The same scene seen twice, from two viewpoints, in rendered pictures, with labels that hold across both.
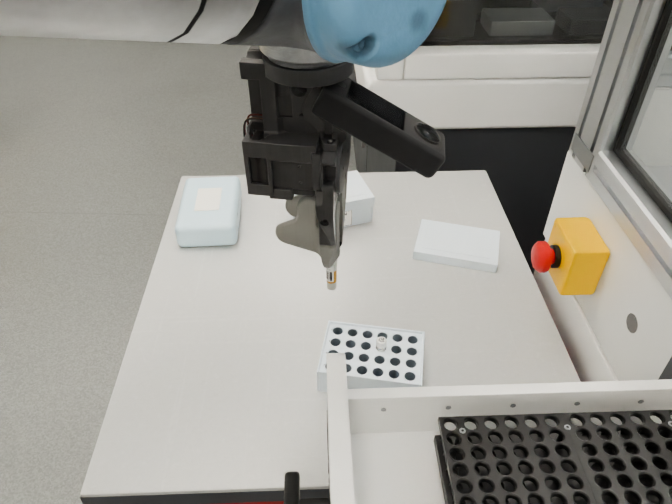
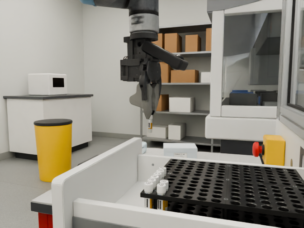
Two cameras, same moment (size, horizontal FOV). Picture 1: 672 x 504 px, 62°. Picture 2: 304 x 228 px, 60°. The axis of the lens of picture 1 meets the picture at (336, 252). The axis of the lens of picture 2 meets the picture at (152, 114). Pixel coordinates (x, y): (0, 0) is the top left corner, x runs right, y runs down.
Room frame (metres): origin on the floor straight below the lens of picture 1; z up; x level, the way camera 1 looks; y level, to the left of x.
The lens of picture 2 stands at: (-0.20, -0.23, 1.04)
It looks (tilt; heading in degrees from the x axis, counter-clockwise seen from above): 6 degrees down; 20
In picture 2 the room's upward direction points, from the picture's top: straight up
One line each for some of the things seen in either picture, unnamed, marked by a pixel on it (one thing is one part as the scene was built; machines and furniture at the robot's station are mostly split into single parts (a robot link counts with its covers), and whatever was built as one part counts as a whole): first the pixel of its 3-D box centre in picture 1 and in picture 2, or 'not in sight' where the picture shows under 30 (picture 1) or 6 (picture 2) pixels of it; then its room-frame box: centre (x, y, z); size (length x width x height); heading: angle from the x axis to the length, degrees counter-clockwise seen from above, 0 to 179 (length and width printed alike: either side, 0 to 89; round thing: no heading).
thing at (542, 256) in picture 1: (545, 256); (258, 149); (0.54, -0.26, 0.88); 0.04 x 0.03 x 0.04; 2
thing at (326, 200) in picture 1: (327, 199); (145, 83); (0.41, 0.01, 1.05); 0.05 x 0.02 x 0.09; 171
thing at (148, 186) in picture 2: not in sight; (148, 199); (0.12, -0.11, 0.89); 0.01 x 0.01 x 0.05
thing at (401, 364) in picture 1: (372, 360); not in sight; (0.45, -0.04, 0.78); 0.12 x 0.08 x 0.04; 81
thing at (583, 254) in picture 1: (571, 255); (272, 150); (0.54, -0.30, 0.88); 0.07 x 0.05 x 0.07; 2
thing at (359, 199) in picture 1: (329, 202); (179, 151); (0.78, 0.01, 0.79); 0.13 x 0.09 x 0.05; 108
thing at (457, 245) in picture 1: (457, 244); not in sight; (0.69, -0.19, 0.77); 0.13 x 0.09 x 0.02; 75
